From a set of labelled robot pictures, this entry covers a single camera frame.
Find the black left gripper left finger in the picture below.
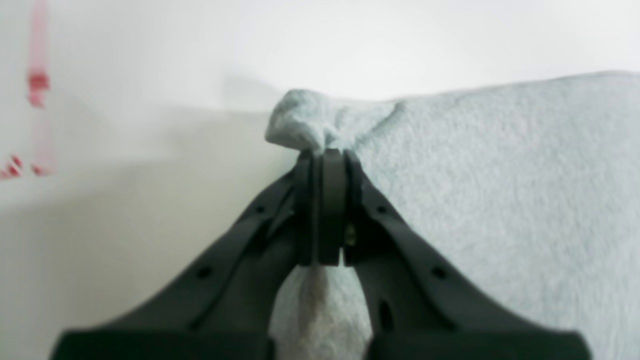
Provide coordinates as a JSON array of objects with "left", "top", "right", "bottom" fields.
[{"left": 51, "top": 150, "right": 316, "bottom": 360}]

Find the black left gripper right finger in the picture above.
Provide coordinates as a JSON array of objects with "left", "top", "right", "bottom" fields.
[{"left": 320, "top": 149, "right": 592, "bottom": 360}]

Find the grey t-shirt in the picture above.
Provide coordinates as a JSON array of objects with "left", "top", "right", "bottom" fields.
[{"left": 265, "top": 71, "right": 640, "bottom": 360}]

